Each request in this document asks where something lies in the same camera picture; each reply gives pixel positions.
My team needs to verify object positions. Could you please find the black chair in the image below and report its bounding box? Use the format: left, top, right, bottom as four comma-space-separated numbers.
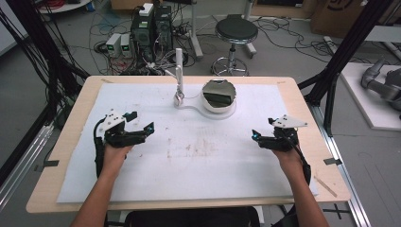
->
124, 205, 261, 227

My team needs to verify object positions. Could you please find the white table leg frame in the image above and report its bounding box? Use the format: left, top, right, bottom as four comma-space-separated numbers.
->
188, 0, 204, 61

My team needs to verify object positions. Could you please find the wooden table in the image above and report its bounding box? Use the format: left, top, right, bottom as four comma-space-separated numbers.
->
26, 75, 352, 215

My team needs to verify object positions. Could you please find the white foam mat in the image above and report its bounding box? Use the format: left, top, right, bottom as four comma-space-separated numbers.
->
56, 82, 318, 203

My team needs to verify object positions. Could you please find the white platform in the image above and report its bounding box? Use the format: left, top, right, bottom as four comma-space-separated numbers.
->
340, 61, 401, 131

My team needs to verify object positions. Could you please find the cardboard box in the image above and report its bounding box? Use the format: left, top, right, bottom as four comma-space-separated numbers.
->
309, 0, 369, 40

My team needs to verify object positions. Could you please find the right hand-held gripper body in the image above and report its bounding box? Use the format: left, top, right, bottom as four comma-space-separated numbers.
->
257, 114, 308, 153

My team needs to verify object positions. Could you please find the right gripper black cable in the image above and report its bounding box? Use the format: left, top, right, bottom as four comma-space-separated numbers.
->
285, 127, 312, 186

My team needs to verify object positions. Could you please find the white power supply box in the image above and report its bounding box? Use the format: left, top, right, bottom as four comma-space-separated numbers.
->
105, 32, 123, 59
119, 33, 133, 59

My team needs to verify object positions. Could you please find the black computer tower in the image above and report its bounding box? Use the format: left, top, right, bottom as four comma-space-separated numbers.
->
130, 3, 158, 63
153, 5, 175, 54

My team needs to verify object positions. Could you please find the person's left hand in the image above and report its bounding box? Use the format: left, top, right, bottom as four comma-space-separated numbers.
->
102, 143, 134, 174

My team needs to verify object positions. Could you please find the thin wooden stick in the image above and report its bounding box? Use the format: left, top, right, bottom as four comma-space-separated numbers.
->
313, 175, 338, 199

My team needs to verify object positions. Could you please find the person's right hand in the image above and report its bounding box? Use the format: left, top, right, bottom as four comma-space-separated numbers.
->
271, 146, 305, 178

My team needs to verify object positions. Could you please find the aluminium rail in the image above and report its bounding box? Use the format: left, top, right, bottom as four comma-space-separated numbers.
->
309, 103, 373, 227
0, 123, 55, 211

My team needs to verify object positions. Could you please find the black round stool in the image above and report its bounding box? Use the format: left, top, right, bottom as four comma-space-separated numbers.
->
210, 13, 259, 77

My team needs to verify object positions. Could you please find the black case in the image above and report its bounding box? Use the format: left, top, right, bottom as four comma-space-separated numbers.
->
203, 91, 235, 108

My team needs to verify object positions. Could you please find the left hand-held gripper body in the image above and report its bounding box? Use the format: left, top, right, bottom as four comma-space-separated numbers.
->
99, 108, 149, 149

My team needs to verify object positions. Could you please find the white round base disc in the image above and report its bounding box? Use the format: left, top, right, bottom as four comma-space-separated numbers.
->
198, 100, 238, 121

